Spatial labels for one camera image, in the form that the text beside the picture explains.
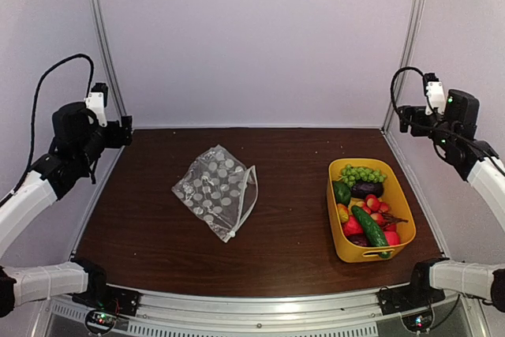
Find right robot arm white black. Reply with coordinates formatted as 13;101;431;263
391;88;504;313

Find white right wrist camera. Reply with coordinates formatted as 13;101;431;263
423;73;446;115

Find black left camera cable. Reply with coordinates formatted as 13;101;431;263
11;53;96;196

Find clear polka dot zip bag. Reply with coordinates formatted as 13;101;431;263
172;145;259;243

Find black camera cable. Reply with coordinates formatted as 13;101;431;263
11;53;96;196
390;66;447;133

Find dark red toy beet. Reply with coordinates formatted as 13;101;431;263
347;234;372;248

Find green toy cucumber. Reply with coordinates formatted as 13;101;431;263
351;205;389;248

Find red toy strawberry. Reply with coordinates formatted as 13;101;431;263
341;215;364;237

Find aluminium frame post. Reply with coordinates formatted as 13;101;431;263
89;0;128;119
381;0;426;134

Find left aluminium frame post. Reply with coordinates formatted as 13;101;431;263
89;0;128;119

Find right circuit board with leds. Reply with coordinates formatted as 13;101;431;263
402;313;434;333

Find black right camera cable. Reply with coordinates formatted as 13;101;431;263
390;66;447;133

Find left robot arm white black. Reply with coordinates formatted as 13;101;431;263
1;102;133;316

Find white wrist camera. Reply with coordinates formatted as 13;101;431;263
85;82;108;127
423;73;446;115

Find right aluminium frame post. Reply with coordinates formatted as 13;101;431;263
381;0;426;134

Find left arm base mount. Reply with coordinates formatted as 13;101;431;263
72;285;140;316

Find front aluminium rail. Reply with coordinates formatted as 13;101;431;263
39;285;486;337

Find left circuit board with leds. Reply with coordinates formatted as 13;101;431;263
84;309;118;334

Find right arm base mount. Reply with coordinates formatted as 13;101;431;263
376;284;445;316

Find green toy pepper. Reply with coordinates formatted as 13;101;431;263
332;181;351;207

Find green toy grapes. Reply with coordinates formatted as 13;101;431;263
340;164;387;187

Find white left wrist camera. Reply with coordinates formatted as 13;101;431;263
85;82;108;127

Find purple toy eggplant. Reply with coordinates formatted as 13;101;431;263
350;181;384;199

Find circuit board with leds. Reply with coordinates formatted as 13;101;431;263
84;309;118;334
402;313;434;333

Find yellow plastic basket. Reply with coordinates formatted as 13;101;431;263
327;158;417;263

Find pink toy fruit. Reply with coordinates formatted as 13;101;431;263
384;230;401;246

